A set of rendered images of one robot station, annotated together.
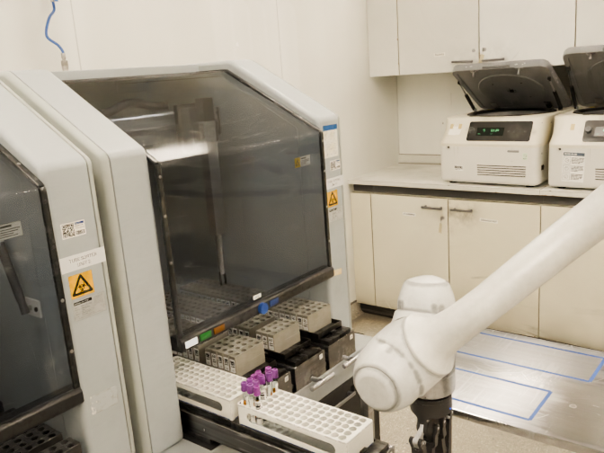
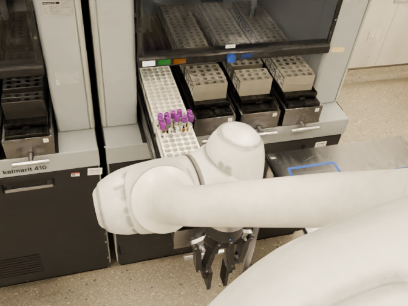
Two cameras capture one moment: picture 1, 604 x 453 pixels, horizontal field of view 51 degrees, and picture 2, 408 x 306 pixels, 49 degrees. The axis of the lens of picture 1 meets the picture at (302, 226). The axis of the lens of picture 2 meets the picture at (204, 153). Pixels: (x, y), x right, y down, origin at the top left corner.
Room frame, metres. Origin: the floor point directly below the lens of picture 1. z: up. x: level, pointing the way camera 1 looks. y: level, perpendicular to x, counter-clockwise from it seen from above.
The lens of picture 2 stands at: (0.53, -0.45, 1.67)
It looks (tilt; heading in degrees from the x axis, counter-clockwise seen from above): 43 degrees down; 32
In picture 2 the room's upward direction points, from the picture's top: 6 degrees clockwise
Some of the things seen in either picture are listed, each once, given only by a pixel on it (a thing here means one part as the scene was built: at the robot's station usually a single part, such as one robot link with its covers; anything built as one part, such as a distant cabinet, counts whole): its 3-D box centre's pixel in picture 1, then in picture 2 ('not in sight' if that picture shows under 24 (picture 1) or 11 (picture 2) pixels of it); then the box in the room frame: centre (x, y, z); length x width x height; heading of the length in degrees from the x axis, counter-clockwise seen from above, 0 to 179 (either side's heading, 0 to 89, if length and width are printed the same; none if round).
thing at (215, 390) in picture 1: (202, 387); (161, 96); (1.42, 0.27, 0.83); 0.30 x 0.10 x 0.06; 51
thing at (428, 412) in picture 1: (430, 413); (223, 231); (1.03, -0.21, 0.95); 0.08 x 0.07 x 0.09; 141
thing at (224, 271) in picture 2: not in sight; (224, 272); (1.05, -0.22, 0.80); 0.03 x 0.01 x 0.07; 51
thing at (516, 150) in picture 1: (509, 119); not in sight; (3.57, -1.20, 1.22); 0.62 x 0.56 x 0.64; 139
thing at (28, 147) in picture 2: not in sight; (29, 82); (1.25, 0.70, 0.78); 0.73 x 0.14 x 0.09; 51
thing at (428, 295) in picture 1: (424, 322); (226, 167); (1.02, -0.20, 1.13); 0.13 x 0.11 x 0.16; 149
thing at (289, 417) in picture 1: (303, 424); (184, 166); (1.22, 0.03, 0.83); 0.30 x 0.10 x 0.06; 51
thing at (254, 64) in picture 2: (260, 331); (245, 70); (1.71, 0.14, 0.85); 0.12 x 0.02 x 0.06; 141
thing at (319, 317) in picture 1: (316, 318); (297, 82); (1.77, -0.02, 0.85); 0.12 x 0.02 x 0.06; 140
